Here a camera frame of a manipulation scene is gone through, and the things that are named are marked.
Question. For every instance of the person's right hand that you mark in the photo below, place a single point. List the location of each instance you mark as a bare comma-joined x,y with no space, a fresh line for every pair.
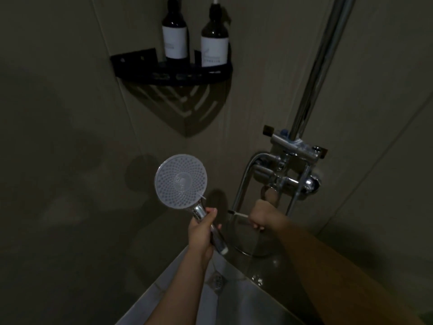
267,214

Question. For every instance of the person's left hand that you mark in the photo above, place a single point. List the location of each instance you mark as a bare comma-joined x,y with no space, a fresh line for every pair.
199,238

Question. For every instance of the person's right fingers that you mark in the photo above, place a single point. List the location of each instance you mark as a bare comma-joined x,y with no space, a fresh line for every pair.
256,224

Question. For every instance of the person's left thumb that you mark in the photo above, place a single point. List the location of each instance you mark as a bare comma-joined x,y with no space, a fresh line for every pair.
209,215

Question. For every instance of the small white brush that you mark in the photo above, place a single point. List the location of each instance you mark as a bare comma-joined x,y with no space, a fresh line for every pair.
239,214

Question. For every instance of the chrome handheld shower head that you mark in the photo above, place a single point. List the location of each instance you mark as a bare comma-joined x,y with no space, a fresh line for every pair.
181,182

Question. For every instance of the person's left forearm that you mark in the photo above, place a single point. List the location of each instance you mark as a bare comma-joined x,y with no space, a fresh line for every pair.
179,294

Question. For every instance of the person's right forearm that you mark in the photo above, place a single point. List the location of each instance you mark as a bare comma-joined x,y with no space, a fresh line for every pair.
338,277

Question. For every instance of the chrome curved spout pipe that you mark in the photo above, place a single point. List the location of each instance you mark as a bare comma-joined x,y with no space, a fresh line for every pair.
245,179

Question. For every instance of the metal floor drain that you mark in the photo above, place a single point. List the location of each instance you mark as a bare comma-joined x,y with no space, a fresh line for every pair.
216,281

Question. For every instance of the chrome shower mixer valve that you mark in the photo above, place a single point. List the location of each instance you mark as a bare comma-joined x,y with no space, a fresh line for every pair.
291,165

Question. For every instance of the black corner shelf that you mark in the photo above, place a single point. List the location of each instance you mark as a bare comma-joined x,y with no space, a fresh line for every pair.
176,76

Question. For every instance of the chrome shower riser pipe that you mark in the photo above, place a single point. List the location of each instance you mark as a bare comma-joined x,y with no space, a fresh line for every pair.
318,71

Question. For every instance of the dark pump bottle white label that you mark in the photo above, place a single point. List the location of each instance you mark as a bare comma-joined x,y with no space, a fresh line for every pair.
214,40

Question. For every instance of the dark bottle with white label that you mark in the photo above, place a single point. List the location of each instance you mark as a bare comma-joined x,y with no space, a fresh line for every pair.
175,30

